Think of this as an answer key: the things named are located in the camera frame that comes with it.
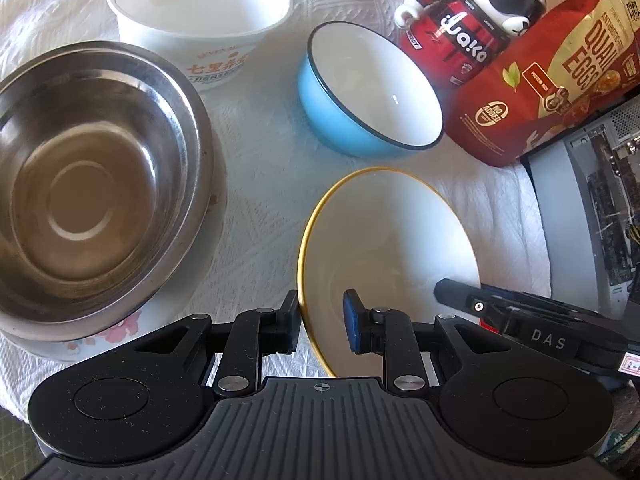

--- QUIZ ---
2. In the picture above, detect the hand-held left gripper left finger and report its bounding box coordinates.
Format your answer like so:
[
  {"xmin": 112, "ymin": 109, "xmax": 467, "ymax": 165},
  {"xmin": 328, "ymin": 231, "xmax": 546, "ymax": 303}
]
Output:
[{"xmin": 134, "ymin": 290, "xmax": 304, "ymax": 399}]

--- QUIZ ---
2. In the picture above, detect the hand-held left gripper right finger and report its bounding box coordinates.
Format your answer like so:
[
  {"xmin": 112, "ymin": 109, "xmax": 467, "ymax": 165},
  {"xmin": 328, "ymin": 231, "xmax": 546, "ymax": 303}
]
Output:
[{"xmin": 342, "ymin": 288, "xmax": 482, "ymax": 394}]

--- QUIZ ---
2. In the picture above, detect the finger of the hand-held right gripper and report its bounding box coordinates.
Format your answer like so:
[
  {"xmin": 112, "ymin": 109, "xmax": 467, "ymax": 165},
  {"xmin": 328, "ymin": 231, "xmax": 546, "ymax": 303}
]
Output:
[{"xmin": 433, "ymin": 277, "xmax": 502, "ymax": 334}]

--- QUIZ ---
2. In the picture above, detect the white bowl with yellow rim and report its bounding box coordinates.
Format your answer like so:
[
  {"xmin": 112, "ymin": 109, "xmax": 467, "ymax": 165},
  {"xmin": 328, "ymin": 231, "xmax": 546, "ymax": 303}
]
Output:
[{"xmin": 297, "ymin": 166, "xmax": 482, "ymax": 379}]

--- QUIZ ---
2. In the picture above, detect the white floral plate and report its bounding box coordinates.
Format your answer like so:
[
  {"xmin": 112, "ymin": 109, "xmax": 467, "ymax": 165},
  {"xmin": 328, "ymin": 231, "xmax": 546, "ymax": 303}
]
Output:
[{"xmin": 0, "ymin": 287, "xmax": 173, "ymax": 365}]

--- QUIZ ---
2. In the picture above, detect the blue enamel bowl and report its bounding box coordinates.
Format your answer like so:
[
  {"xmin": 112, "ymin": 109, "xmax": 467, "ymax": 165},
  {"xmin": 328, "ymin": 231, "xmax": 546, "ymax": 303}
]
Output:
[{"xmin": 297, "ymin": 21, "xmax": 445, "ymax": 158}]

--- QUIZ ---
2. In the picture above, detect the stainless steel bowl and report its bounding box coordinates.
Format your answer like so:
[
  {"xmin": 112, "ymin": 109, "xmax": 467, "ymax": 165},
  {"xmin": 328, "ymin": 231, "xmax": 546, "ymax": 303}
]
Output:
[{"xmin": 0, "ymin": 41, "xmax": 229, "ymax": 343}]

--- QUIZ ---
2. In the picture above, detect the dark patterned cloth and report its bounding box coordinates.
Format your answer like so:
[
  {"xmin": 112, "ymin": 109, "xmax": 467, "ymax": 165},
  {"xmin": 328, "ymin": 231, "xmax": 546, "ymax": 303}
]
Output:
[{"xmin": 597, "ymin": 380, "xmax": 640, "ymax": 480}]

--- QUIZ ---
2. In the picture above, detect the grey computer case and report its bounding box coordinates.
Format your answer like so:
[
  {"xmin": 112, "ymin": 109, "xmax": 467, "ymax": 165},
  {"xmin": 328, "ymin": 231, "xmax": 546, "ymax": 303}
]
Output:
[{"xmin": 520, "ymin": 102, "xmax": 640, "ymax": 318}]

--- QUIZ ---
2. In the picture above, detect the white textured tablecloth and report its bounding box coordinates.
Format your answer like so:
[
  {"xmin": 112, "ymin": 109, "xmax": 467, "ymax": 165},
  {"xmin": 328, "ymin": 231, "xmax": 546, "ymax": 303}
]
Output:
[{"xmin": 0, "ymin": 0, "xmax": 553, "ymax": 418}]

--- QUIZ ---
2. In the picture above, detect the red snack bag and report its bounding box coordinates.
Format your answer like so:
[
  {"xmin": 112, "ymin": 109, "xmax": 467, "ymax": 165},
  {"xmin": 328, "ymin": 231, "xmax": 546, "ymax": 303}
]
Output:
[{"xmin": 445, "ymin": 0, "xmax": 640, "ymax": 168}]

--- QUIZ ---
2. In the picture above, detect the red and black panda figurine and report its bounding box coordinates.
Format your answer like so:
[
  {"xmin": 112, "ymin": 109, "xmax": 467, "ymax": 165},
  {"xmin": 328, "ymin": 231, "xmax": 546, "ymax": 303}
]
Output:
[{"xmin": 394, "ymin": 0, "xmax": 547, "ymax": 89}]

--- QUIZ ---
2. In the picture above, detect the green cutting mat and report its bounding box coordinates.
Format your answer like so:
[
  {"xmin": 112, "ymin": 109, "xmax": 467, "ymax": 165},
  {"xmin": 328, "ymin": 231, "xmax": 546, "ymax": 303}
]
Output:
[{"xmin": 0, "ymin": 402, "xmax": 43, "ymax": 480}]

